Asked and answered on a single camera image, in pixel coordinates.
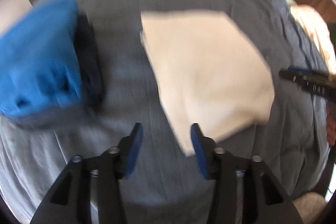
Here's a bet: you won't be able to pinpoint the blue-grey duvet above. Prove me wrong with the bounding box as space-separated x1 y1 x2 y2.
0 0 332 224

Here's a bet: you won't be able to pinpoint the blue folded garment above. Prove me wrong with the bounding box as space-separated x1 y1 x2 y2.
0 0 84 119

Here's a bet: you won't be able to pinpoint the cream cloth at edge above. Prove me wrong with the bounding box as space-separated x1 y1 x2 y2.
290 4 336 70

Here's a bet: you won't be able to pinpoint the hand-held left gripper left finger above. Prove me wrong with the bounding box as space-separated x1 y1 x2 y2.
29 122 144 224

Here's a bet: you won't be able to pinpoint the beige cloth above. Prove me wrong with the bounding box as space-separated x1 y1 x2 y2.
291 193 329 224

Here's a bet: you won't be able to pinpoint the person's right hand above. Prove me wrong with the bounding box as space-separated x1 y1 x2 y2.
326 103 336 147

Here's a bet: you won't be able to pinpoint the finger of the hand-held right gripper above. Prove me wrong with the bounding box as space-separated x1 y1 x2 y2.
279 70 332 98
287 66 336 78

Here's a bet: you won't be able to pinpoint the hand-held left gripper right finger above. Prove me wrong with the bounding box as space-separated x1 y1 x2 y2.
190 123 305 224

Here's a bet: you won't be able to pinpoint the cream pants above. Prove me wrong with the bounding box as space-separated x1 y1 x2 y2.
140 10 276 157

